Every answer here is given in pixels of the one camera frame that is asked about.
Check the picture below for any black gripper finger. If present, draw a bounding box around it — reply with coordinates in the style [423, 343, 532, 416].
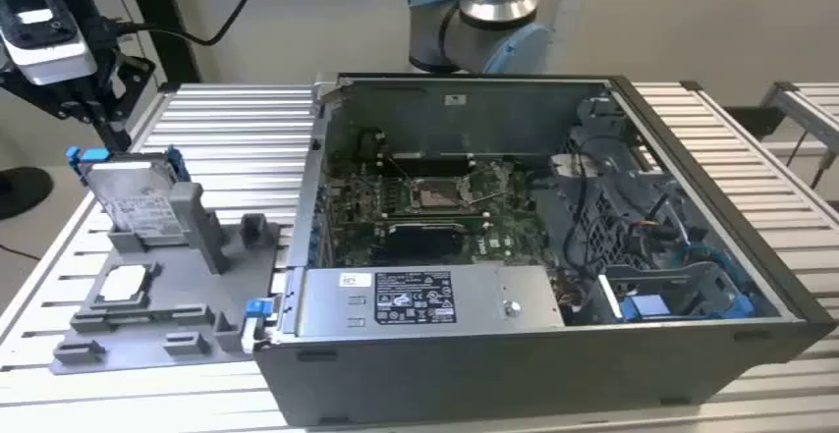
[91, 53, 159, 155]
[0, 70, 95, 125]

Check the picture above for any hard disk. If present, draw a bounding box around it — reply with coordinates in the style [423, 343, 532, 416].
[64, 145, 195, 236]

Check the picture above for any grey disk bay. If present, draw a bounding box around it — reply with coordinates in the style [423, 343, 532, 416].
[588, 259, 783, 327]

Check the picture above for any black round stand base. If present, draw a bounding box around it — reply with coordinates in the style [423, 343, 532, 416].
[0, 166, 55, 221]

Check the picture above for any grey parts rack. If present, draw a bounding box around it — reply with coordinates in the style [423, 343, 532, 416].
[48, 181, 298, 376]

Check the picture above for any silver CPU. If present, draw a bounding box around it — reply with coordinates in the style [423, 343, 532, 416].
[98, 265, 157, 302]

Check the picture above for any green RAM stick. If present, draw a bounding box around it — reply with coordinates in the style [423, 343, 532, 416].
[105, 307, 206, 325]

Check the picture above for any blue case latch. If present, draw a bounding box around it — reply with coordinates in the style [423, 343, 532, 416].
[239, 297, 274, 355]

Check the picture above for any silver power supply unit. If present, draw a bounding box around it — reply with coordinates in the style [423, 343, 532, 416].
[293, 264, 567, 340]

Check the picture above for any CPU socket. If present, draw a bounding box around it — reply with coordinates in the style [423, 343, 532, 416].
[406, 175, 475, 212]

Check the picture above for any green motherboard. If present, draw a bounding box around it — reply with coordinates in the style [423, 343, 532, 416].
[318, 156, 567, 271]

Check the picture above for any grey drive cage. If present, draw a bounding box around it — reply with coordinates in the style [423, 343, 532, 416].
[533, 126, 683, 277]

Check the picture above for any open black PC case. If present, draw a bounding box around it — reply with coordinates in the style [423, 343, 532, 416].
[252, 72, 839, 427]

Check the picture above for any metal slat side table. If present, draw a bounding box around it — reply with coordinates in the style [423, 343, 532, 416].
[759, 81, 839, 159]

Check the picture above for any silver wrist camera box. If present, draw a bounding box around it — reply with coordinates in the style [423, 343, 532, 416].
[0, 0, 99, 86]

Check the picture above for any black upright post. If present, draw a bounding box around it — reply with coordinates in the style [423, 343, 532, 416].
[122, 0, 202, 85]

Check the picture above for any black cable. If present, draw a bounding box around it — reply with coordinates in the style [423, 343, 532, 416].
[98, 0, 265, 47]

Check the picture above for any locking lever wire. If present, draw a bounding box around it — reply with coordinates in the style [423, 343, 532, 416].
[386, 153, 417, 182]

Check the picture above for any blue wire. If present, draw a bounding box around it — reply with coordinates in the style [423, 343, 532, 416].
[672, 243, 750, 302]

